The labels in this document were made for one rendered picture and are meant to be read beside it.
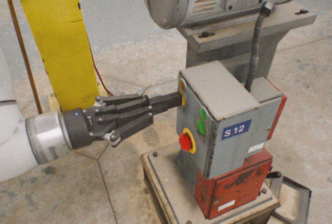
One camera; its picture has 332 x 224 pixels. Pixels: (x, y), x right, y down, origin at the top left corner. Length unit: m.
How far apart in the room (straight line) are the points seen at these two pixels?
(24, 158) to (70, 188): 1.26
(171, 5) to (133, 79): 1.77
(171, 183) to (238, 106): 0.90
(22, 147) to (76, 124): 0.09
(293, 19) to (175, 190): 0.88
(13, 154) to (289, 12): 0.74
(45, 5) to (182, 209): 1.18
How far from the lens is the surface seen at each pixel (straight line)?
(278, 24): 0.82
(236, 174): 1.06
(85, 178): 1.80
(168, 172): 1.41
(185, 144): 0.64
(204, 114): 0.52
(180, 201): 1.34
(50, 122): 0.54
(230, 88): 0.57
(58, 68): 1.82
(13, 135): 0.54
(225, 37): 0.73
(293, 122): 2.19
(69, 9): 1.65
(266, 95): 0.87
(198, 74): 0.60
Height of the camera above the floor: 1.49
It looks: 44 degrees down
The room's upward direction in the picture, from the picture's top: straight up
